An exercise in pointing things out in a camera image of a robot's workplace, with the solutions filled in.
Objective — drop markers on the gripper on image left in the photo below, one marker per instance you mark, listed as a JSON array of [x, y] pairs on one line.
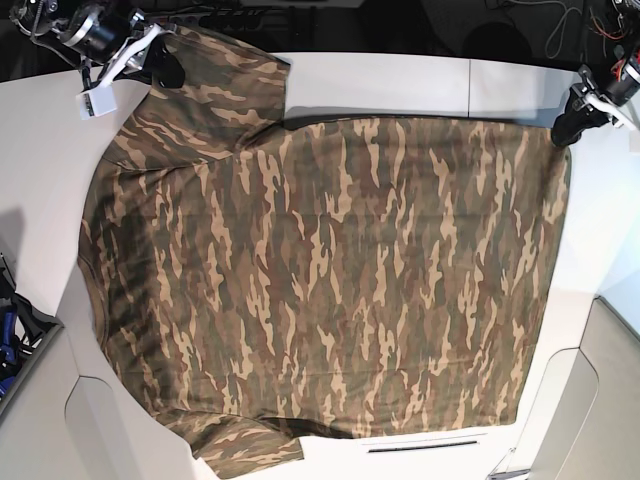
[[120, 39]]

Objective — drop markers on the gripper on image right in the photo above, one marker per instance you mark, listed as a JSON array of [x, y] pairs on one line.
[[588, 101]]

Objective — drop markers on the camouflage T-shirt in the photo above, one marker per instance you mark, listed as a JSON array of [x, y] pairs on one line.
[[254, 284]]

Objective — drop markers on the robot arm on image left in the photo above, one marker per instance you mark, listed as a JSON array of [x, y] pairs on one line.
[[43, 22]]

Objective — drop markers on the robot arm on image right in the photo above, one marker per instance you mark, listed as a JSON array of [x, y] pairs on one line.
[[625, 49]]

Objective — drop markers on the grey side cabinet right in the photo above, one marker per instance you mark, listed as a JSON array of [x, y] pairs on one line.
[[594, 433]]

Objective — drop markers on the blue items in bin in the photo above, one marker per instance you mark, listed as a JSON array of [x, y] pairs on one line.
[[10, 364]]

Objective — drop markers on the white camera box image left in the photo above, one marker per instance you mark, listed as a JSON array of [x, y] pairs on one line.
[[96, 102]]

